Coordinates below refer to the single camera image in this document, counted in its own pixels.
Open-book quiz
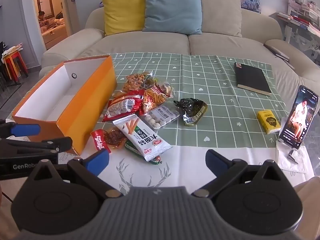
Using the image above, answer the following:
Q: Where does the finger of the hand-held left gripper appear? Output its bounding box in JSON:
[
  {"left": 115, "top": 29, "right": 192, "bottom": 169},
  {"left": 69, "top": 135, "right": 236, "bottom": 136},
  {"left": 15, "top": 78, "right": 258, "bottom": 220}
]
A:
[
  {"left": 0, "top": 119, "right": 41, "bottom": 138},
  {"left": 0, "top": 137, "right": 73, "bottom": 156}
]

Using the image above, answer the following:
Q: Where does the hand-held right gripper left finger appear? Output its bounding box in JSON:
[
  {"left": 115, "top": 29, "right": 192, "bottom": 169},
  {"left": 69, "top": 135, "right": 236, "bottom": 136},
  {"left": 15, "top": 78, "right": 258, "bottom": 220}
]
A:
[{"left": 32, "top": 149, "right": 124, "bottom": 198}]

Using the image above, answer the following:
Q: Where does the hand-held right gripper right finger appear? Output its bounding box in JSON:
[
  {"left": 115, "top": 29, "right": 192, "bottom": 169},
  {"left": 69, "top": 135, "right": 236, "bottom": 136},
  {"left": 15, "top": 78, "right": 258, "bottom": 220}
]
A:
[{"left": 192, "top": 149, "right": 285, "bottom": 197}]

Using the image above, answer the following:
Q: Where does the red spicy meat packet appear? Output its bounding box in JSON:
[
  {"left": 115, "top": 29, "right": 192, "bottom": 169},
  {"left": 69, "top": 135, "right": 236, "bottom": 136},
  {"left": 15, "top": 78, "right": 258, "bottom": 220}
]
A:
[{"left": 90, "top": 128, "right": 127, "bottom": 153}]

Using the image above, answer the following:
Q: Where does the green snack packet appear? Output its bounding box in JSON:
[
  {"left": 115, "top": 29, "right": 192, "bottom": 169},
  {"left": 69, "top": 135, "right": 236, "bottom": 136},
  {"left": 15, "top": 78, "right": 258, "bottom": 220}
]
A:
[{"left": 124, "top": 140, "right": 163, "bottom": 165}]

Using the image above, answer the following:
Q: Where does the orange cardboard box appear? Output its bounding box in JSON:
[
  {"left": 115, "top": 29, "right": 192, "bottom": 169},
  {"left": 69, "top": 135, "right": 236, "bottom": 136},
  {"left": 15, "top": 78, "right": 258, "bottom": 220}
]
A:
[{"left": 12, "top": 54, "right": 118, "bottom": 155}]

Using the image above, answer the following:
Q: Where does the white biscuit stick packet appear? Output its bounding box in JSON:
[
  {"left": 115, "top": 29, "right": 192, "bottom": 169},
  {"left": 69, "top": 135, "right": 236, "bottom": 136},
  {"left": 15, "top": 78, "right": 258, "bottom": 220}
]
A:
[{"left": 112, "top": 114, "right": 172, "bottom": 162}]

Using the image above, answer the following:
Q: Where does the dark green seaweed packet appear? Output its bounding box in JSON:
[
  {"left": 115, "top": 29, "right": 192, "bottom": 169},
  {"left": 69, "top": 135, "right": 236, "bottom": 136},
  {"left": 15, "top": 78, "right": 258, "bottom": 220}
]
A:
[{"left": 174, "top": 98, "right": 208, "bottom": 127}]

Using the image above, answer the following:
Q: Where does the red sausage packet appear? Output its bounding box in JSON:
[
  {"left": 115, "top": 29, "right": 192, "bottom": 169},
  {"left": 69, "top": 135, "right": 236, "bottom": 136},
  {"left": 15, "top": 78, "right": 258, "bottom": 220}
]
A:
[{"left": 102, "top": 91, "right": 145, "bottom": 123}]

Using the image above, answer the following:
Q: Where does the clear packet of white balls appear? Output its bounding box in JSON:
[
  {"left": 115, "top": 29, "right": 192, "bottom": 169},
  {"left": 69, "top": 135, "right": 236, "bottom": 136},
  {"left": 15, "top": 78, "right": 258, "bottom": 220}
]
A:
[{"left": 141, "top": 105, "right": 181, "bottom": 130}]

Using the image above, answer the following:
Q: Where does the red stick snack bag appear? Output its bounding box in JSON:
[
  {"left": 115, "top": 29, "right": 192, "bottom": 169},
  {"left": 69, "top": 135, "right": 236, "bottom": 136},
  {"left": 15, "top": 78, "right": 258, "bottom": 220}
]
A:
[{"left": 141, "top": 81, "right": 175, "bottom": 117}]

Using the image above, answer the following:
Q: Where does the mixed nut snack bag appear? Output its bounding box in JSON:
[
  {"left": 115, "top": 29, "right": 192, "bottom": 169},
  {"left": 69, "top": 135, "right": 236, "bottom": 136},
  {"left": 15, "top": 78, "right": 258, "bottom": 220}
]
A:
[{"left": 122, "top": 72, "right": 154, "bottom": 92}]

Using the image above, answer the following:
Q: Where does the small dark snack packet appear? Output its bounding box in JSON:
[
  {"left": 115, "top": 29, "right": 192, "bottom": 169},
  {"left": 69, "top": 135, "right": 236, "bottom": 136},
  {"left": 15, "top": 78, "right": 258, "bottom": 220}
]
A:
[{"left": 145, "top": 74, "right": 160, "bottom": 89}]

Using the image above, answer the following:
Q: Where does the red stool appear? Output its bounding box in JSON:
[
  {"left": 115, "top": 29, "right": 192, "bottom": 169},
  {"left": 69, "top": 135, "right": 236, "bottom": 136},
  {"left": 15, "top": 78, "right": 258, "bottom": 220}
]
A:
[{"left": 4, "top": 51, "right": 28, "bottom": 82}]

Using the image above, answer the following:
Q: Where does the black chair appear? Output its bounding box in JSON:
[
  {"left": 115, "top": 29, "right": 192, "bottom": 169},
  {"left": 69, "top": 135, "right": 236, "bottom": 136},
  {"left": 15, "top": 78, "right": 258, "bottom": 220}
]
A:
[{"left": 0, "top": 41, "right": 8, "bottom": 93}]

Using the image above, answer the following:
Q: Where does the yellow tissue pack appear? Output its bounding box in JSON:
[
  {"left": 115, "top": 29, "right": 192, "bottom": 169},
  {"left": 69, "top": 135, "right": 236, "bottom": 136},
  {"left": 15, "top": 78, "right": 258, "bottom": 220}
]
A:
[{"left": 257, "top": 109, "right": 282, "bottom": 135}]

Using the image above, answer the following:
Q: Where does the metal phone stand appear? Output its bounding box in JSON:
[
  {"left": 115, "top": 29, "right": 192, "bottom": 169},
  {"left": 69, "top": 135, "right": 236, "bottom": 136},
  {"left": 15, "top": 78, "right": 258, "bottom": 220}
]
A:
[{"left": 276, "top": 140, "right": 304, "bottom": 165}]

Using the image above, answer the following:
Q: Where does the pile of papers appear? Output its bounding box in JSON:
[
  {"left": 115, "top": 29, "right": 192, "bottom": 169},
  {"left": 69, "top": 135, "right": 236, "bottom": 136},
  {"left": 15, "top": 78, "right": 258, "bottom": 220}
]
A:
[{"left": 2, "top": 45, "right": 24, "bottom": 58}]

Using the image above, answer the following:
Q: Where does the white paper sheet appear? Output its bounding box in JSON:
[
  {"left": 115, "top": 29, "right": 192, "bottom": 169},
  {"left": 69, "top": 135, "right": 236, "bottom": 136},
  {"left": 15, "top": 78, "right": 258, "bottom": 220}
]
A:
[{"left": 276, "top": 141, "right": 315, "bottom": 174}]

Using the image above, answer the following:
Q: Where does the black notebook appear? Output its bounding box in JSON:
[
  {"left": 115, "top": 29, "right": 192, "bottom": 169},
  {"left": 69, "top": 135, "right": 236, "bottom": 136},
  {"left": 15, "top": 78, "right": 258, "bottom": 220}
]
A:
[{"left": 234, "top": 62, "right": 272, "bottom": 97}]

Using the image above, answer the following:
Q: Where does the smartphone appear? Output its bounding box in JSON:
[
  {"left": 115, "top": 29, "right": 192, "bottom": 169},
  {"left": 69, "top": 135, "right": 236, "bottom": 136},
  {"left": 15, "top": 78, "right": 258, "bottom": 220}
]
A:
[{"left": 278, "top": 85, "right": 320, "bottom": 150}]

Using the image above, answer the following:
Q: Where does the beige sofa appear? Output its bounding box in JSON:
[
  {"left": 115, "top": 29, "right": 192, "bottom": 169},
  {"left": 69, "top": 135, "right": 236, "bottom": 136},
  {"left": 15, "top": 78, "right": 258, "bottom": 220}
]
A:
[{"left": 40, "top": 4, "right": 320, "bottom": 110}]

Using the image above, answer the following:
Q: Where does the yellow pillow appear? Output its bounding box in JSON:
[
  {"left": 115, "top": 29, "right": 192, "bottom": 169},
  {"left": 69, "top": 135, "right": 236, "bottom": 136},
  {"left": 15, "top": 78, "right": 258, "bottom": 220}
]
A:
[{"left": 101, "top": 0, "right": 146, "bottom": 37}]

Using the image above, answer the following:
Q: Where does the beige pillow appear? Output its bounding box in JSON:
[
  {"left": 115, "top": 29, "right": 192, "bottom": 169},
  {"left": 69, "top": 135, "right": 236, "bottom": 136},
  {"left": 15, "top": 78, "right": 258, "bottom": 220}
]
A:
[{"left": 191, "top": 0, "right": 242, "bottom": 38}]

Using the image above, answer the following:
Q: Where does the white shelf rack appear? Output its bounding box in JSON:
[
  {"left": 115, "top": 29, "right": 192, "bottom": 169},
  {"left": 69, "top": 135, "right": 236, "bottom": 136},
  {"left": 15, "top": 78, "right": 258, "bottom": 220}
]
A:
[{"left": 276, "top": 0, "right": 320, "bottom": 60}]

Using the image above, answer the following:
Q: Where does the light blue pillow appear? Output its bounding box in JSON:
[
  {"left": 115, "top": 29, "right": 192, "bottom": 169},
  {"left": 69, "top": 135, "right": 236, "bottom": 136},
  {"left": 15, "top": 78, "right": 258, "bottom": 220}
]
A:
[{"left": 142, "top": 0, "right": 202, "bottom": 35}]

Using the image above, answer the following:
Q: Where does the stack of books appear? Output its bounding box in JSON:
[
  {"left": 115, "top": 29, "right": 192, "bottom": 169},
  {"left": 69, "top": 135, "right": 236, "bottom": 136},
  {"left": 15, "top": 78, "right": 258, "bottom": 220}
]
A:
[{"left": 277, "top": 12, "right": 320, "bottom": 32}]

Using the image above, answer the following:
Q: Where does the white door frame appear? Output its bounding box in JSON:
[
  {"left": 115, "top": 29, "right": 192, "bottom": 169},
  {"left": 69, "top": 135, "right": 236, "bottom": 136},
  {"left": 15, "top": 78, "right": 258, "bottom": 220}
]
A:
[{"left": 16, "top": 0, "right": 75, "bottom": 53}]

